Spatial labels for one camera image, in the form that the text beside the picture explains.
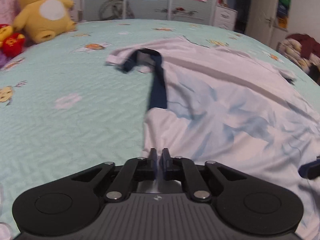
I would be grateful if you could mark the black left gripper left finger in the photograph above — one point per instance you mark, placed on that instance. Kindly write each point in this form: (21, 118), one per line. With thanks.
(130, 175)

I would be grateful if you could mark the mint green patterned bedspread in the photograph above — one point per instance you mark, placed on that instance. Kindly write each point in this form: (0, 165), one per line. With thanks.
(70, 121)

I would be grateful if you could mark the white drawer cabinet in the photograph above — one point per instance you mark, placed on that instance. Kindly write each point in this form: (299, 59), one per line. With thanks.
(225, 18)

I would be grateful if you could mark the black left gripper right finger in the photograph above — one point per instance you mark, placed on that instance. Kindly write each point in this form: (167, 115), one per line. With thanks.
(187, 173)

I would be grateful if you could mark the pile of dark red clothes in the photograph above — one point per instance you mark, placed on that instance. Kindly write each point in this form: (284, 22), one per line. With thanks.
(302, 50)

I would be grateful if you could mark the pink patterned pillow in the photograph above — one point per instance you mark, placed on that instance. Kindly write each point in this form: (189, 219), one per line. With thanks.
(9, 9)

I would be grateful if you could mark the purple plush toy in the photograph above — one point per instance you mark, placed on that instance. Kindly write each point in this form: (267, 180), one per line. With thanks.
(4, 60)

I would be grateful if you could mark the red yellow plush toy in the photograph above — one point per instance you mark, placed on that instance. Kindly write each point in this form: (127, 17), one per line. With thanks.
(12, 43)

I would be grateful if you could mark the grey sliding wardrobe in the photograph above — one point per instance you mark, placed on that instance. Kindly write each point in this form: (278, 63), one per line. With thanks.
(192, 11)

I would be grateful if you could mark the white shirt with navy trim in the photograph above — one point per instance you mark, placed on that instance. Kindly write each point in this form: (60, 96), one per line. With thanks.
(223, 105)

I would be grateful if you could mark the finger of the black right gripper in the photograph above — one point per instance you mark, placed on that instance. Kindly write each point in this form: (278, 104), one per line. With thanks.
(310, 170)

